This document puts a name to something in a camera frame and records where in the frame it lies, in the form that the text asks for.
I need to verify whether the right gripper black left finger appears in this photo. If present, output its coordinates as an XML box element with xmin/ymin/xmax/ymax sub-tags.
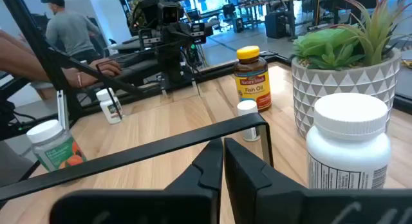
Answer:
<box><xmin>50</xmin><ymin>138</ymin><xmax>224</xmax><ymax>224</ymax></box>

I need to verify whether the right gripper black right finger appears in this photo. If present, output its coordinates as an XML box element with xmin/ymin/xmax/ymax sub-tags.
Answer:
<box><xmin>224</xmin><ymin>137</ymin><xmax>412</xmax><ymax>224</ymax></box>

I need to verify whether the small white pill bottle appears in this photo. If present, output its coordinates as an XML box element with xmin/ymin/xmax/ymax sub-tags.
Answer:
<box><xmin>236</xmin><ymin>99</ymin><xmax>261</xmax><ymax>142</ymax></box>

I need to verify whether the large white pill bottle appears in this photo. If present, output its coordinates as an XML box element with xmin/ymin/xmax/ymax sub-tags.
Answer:
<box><xmin>305</xmin><ymin>92</ymin><xmax>393</xmax><ymax>190</ymax></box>

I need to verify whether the medium white pill bottle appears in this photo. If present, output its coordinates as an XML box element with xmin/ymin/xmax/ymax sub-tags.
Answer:
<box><xmin>95</xmin><ymin>88</ymin><xmax>124</xmax><ymax>125</ymax></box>

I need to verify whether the fish oil bottle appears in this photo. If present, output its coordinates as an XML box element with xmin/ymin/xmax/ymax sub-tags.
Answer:
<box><xmin>233</xmin><ymin>45</ymin><xmax>272</xmax><ymax>113</ymax></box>

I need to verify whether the gummies bottle with green label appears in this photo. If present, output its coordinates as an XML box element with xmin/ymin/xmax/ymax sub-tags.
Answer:
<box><xmin>26</xmin><ymin>119</ymin><xmax>88</xmax><ymax>173</ymax></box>

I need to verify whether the person's forearm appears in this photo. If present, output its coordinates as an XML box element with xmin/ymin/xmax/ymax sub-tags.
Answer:
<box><xmin>0</xmin><ymin>30</ymin><xmax>70</xmax><ymax>80</ymax></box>

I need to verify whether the black metal shelf, wood board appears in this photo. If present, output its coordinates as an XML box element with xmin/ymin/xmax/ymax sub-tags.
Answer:
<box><xmin>0</xmin><ymin>113</ymin><xmax>274</xmax><ymax>202</ymax></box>

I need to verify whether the person's hand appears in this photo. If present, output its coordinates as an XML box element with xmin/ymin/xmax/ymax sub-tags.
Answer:
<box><xmin>62</xmin><ymin>58</ymin><xmax>122</xmax><ymax>89</ymax></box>

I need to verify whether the person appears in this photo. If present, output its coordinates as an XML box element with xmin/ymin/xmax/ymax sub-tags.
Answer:
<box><xmin>41</xmin><ymin>0</ymin><xmax>104</xmax><ymax>62</ymax></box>

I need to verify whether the black equipment case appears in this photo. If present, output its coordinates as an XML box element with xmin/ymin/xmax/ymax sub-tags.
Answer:
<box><xmin>265</xmin><ymin>10</ymin><xmax>295</xmax><ymax>39</ymax></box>

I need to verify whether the succulent in patterned grey pot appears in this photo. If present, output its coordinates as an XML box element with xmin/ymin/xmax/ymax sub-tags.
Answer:
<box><xmin>291</xmin><ymin>0</ymin><xmax>412</xmax><ymax>140</ymax></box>

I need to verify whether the black rig frame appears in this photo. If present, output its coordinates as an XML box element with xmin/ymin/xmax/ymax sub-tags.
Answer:
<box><xmin>0</xmin><ymin>0</ymin><xmax>144</xmax><ymax>131</ymax></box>

